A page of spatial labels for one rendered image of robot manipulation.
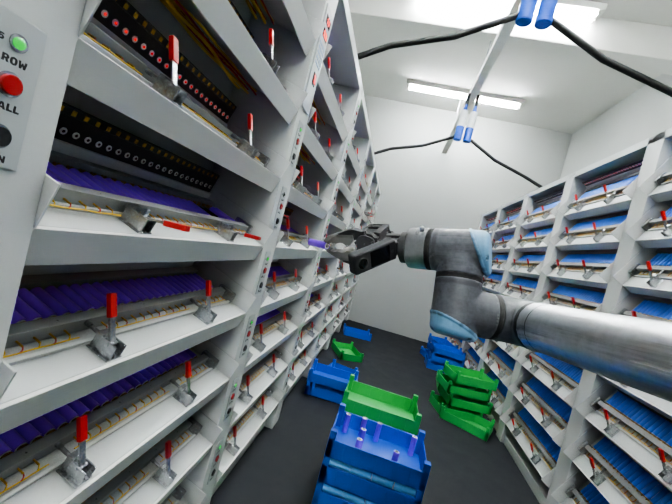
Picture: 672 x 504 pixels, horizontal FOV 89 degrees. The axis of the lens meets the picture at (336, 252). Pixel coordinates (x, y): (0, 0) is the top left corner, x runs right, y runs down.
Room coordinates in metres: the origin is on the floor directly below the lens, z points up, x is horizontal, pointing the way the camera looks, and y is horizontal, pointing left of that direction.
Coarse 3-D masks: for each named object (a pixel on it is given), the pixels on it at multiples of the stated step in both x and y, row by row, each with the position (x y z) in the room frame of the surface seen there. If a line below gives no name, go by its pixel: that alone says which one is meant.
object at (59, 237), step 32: (96, 160) 0.57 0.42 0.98; (192, 192) 0.85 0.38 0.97; (64, 224) 0.37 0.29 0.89; (96, 224) 0.42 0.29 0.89; (160, 224) 0.57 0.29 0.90; (256, 224) 0.93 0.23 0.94; (32, 256) 0.35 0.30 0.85; (64, 256) 0.38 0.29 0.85; (96, 256) 0.42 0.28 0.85; (128, 256) 0.47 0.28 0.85; (160, 256) 0.54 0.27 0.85; (192, 256) 0.63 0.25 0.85; (224, 256) 0.75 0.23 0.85; (256, 256) 0.93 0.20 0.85
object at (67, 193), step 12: (60, 192) 0.40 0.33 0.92; (72, 192) 0.41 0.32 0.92; (84, 192) 0.42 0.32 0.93; (96, 192) 0.45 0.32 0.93; (84, 204) 0.42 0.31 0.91; (96, 204) 0.45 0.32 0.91; (108, 204) 0.47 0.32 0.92; (120, 204) 0.48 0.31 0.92; (144, 204) 0.53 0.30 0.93; (156, 204) 0.57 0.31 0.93; (156, 216) 0.57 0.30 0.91; (168, 216) 0.59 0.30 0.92; (180, 216) 0.62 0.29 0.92; (192, 216) 0.66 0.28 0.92; (204, 216) 0.70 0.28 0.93; (204, 228) 0.69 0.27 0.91; (240, 228) 0.87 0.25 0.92
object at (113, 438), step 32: (192, 352) 0.90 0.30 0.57; (224, 352) 0.93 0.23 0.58; (128, 384) 0.67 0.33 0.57; (160, 384) 0.72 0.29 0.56; (192, 384) 0.82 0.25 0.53; (224, 384) 0.91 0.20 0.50; (64, 416) 0.55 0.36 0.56; (96, 416) 0.57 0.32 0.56; (128, 416) 0.63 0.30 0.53; (160, 416) 0.68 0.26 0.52; (0, 448) 0.45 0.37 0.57; (32, 448) 0.47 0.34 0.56; (64, 448) 0.50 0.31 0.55; (96, 448) 0.54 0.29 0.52; (128, 448) 0.58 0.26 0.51; (0, 480) 0.43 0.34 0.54; (32, 480) 0.45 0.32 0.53; (64, 480) 0.48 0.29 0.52; (96, 480) 0.50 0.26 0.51
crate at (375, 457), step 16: (352, 416) 1.19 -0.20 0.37; (336, 432) 1.00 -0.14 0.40; (352, 432) 1.17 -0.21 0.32; (368, 432) 1.18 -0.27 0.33; (384, 432) 1.17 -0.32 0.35; (400, 432) 1.16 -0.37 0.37; (336, 448) 1.00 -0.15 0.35; (352, 448) 0.99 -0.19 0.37; (368, 448) 1.10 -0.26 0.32; (384, 448) 1.12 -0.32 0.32; (400, 448) 1.15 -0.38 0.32; (416, 448) 1.14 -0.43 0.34; (352, 464) 0.99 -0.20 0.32; (368, 464) 0.99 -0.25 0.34; (384, 464) 0.98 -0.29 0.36; (400, 464) 0.97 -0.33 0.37; (416, 464) 1.08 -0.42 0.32; (400, 480) 0.97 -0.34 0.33; (416, 480) 0.96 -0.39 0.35
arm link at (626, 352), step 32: (512, 320) 0.63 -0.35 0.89; (544, 320) 0.55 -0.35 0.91; (576, 320) 0.48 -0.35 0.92; (608, 320) 0.44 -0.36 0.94; (640, 320) 0.40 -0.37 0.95; (544, 352) 0.56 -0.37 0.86; (576, 352) 0.47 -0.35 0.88; (608, 352) 0.41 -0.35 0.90; (640, 352) 0.37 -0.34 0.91; (640, 384) 0.38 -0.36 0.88
